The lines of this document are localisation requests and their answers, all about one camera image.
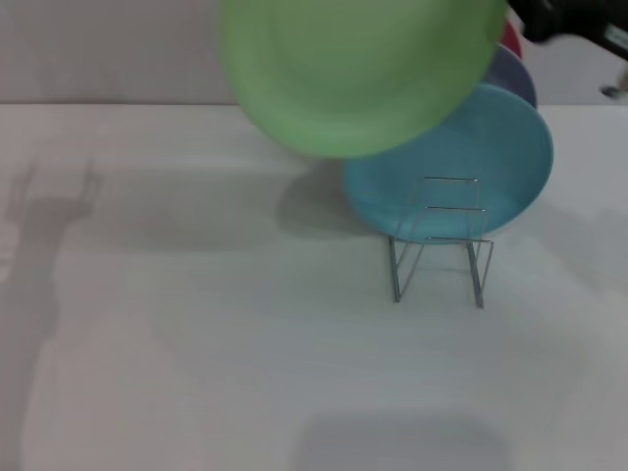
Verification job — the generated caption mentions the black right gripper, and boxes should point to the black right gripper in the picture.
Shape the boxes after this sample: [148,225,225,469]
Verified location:
[508,0,628,56]

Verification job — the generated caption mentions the purple plate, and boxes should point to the purple plate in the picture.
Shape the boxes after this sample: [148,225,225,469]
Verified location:
[483,42,539,110]

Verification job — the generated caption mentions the metal wire plate rack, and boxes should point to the metal wire plate rack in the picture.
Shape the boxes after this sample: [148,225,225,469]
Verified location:
[389,176,496,310]

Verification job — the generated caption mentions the teal blue plate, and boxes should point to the teal blue plate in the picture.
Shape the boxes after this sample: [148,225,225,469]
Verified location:
[342,81,555,244]

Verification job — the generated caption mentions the green plate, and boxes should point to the green plate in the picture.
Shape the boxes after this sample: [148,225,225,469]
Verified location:
[224,0,511,160]

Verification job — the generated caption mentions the red plate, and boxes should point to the red plate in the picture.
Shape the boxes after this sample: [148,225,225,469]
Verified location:
[499,19,523,59]

